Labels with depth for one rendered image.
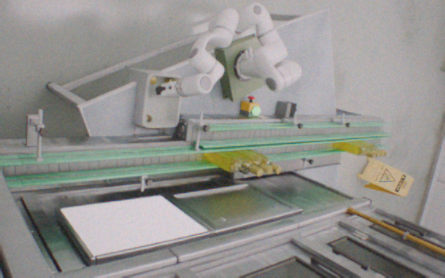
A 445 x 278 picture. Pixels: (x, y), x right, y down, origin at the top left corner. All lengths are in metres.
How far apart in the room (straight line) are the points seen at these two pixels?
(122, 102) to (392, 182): 3.77
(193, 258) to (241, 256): 0.17
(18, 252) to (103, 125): 1.17
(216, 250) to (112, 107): 0.72
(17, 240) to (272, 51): 1.30
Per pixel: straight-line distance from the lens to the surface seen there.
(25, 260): 0.46
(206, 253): 1.21
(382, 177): 4.83
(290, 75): 1.61
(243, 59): 1.81
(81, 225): 1.27
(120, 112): 1.61
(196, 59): 1.34
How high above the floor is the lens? 2.17
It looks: 48 degrees down
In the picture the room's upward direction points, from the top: 112 degrees clockwise
